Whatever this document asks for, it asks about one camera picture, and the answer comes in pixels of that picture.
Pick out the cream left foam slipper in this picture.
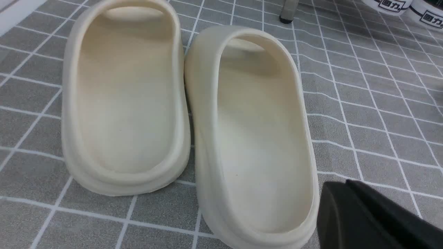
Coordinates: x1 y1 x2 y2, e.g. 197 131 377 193
61 0 191 196

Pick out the cream foam slipper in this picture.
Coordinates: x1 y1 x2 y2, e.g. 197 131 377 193
184 25 319 249
61 0 191 196

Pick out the black canvas sneaker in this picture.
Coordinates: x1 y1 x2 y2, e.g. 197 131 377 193
361 0 412 16
405 0 443 33

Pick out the black left-camera left gripper finger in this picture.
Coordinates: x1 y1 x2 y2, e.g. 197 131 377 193
317 179 443 249

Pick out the black canvas sneaker left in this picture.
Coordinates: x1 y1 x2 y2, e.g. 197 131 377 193
361 0 412 16

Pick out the silver metal shoe rack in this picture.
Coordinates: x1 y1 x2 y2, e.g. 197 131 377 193
279 0 299 24

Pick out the cream right foam slipper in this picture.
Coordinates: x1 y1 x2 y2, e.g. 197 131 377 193
184 25 319 249

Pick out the black canvas sneaker right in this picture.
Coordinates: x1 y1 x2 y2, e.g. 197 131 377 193
405 0 443 33

